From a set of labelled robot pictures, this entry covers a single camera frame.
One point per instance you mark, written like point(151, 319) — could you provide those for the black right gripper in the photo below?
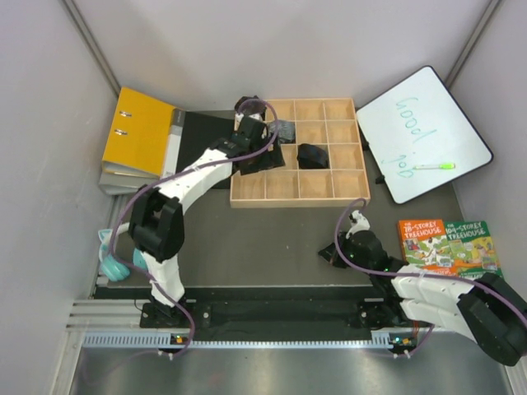
point(329, 255)

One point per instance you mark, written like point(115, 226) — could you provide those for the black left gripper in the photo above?
point(272, 159)

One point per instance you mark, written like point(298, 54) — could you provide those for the brown blue striped tie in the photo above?
point(311, 157)

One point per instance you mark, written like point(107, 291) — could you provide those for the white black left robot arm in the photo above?
point(157, 222)

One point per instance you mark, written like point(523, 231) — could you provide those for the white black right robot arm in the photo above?
point(487, 311)

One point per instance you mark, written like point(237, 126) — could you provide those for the rolled dark brown tie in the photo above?
point(251, 106)

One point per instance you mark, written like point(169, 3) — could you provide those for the rolled grey tie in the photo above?
point(285, 131)

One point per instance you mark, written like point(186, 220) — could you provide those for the black folder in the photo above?
point(197, 131)

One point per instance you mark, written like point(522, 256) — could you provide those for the wooden compartment tray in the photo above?
point(330, 123)

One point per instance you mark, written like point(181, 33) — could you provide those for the orange treehouse book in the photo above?
point(424, 243)

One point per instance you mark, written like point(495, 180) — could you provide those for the dark grey table mat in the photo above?
point(230, 247)

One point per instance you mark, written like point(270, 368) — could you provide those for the green treehouse book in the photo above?
point(472, 249)

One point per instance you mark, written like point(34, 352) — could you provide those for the green marker pen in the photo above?
point(444, 166)

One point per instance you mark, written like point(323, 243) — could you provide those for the white whiteboard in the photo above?
point(419, 122)

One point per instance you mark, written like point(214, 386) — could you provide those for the grey folder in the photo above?
point(121, 184)

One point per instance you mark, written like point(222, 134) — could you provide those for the teal cat ear headphones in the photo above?
point(114, 270)

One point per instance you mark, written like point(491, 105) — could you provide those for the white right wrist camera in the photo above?
point(358, 223)

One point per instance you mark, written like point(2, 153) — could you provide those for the yellow ring binder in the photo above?
point(138, 136)

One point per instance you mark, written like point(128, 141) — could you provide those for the grey slotted cable duct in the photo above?
point(165, 340)

